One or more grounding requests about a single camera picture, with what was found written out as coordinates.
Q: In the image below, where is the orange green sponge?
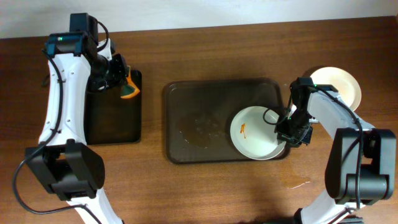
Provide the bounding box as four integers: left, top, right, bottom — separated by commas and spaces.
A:
120, 65, 141, 100

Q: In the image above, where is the white plate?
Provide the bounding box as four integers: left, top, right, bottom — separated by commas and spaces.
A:
310, 67, 362, 111
229, 106, 286, 160

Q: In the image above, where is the white plate back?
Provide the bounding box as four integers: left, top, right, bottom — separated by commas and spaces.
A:
310, 67, 362, 111

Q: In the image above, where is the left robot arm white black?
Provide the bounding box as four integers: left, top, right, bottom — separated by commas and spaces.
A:
24, 31, 137, 223

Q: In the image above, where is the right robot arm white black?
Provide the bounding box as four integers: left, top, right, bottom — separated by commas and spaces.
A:
275, 77, 397, 223

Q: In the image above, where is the small black tray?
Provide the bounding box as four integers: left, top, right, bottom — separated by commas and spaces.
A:
84, 81, 142, 145

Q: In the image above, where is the large brown serving tray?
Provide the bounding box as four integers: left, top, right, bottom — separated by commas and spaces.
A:
163, 78, 284, 165

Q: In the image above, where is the black base bracket right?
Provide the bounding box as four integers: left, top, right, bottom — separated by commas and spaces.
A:
338, 216, 364, 224

